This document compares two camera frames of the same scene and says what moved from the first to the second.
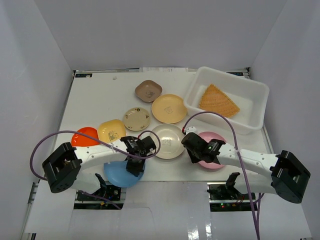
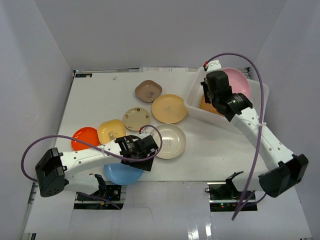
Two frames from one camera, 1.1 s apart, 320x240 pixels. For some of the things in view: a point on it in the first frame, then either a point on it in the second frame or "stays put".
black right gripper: x=194 y=160 → x=204 y=84
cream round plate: x=170 y=136 stays put
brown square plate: x=148 y=91 stays put
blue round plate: x=117 y=175 stays put
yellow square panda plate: x=111 y=130 stays put
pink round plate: x=208 y=136 → x=238 y=82
